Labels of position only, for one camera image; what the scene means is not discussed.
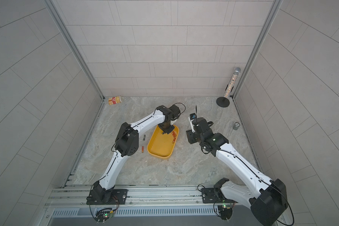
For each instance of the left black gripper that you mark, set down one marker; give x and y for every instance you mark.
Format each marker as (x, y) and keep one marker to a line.
(167, 131)

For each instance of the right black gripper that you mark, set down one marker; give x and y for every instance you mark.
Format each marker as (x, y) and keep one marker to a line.
(189, 136)

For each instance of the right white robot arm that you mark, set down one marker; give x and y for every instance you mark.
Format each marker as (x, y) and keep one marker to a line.
(266, 198)

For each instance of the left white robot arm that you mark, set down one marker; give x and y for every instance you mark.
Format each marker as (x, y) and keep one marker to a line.
(126, 144)

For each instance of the yellow plastic storage box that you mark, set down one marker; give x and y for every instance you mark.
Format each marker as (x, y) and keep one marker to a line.
(160, 145)

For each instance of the small red yellow box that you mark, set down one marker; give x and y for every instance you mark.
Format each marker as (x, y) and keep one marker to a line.
(114, 100)

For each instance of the wrapped poker chip stack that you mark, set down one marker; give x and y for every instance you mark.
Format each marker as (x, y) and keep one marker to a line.
(236, 126)

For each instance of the black stand crystal tube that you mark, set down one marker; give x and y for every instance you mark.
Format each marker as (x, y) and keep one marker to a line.
(225, 100)

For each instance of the right circuit board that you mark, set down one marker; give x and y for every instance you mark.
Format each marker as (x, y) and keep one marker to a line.
(224, 212)

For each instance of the circuit board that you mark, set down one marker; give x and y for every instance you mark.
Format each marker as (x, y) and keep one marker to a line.
(104, 214)
(224, 212)

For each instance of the left circuit board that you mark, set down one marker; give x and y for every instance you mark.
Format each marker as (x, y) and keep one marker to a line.
(104, 214)

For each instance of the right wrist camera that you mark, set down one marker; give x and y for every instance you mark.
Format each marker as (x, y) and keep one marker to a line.
(192, 116)

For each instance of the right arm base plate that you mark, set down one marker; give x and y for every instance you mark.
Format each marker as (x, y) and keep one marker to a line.
(211, 195)

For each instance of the aluminium rail frame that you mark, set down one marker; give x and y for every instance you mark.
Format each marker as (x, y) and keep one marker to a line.
(142, 201)

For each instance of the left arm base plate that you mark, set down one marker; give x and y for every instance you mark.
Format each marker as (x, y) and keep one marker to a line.
(109, 197)

